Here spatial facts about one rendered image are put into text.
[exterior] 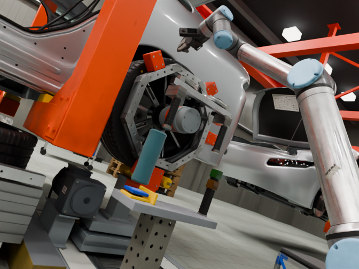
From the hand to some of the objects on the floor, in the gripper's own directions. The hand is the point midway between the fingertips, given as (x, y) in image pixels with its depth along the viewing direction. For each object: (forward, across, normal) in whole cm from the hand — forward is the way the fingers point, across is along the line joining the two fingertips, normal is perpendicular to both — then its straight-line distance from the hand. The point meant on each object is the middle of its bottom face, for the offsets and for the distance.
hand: (177, 49), depth 165 cm
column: (+15, -133, +27) cm, 136 cm away
